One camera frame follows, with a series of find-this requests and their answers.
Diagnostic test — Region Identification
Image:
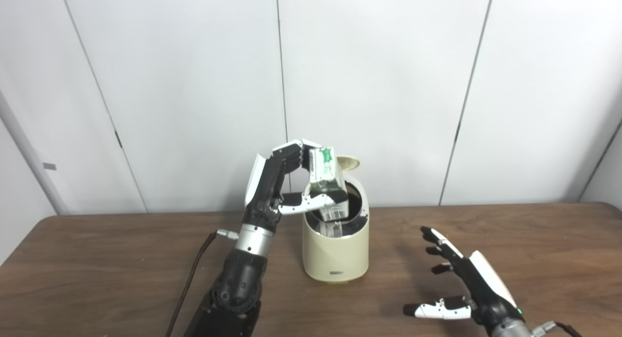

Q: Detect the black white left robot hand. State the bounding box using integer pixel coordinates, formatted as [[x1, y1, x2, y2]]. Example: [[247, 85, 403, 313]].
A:
[[244, 139, 348, 226]]

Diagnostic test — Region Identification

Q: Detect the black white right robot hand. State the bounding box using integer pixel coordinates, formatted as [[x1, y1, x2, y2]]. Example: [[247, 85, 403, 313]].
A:
[[403, 226, 525, 328]]

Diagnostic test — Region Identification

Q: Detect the green white milk carton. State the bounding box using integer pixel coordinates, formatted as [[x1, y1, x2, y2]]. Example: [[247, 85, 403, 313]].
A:
[[306, 147, 349, 221]]

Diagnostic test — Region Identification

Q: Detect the cream-colored bin body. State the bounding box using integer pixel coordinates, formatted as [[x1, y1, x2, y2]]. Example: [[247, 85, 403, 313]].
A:
[[302, 174, 370, 284]]

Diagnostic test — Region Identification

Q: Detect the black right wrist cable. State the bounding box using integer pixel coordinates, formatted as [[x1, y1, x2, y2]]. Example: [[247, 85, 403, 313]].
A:
[[531, 320, 584, 337]]

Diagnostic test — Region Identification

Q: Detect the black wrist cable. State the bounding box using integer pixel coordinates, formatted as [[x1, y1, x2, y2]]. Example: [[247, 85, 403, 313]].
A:
[[531, 320, 584, 337], [165, 229, 239, 337]]

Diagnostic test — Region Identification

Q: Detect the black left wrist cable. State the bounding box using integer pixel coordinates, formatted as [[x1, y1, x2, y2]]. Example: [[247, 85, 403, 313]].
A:
[[165, 229, 239, 337]]

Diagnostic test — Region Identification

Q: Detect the white wall corner post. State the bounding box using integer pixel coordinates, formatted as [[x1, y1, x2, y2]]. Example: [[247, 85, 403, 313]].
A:
[[0, 89, 69, 215]]

